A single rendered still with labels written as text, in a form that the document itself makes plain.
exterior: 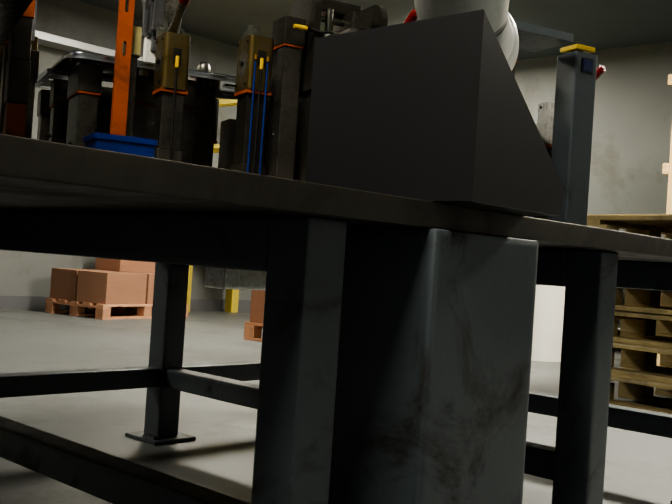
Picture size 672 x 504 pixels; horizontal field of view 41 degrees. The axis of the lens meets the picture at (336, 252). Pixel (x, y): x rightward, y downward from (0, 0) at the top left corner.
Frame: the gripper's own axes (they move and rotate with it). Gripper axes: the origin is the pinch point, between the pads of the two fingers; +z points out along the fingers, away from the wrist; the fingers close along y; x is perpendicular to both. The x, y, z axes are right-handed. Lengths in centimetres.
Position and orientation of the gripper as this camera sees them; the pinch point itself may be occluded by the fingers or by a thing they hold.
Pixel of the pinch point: (151, 53)
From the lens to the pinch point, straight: 212.2
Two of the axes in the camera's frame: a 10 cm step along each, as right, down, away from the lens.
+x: -8.8, -0.6, -4.6
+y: -4.6, -0.2, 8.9
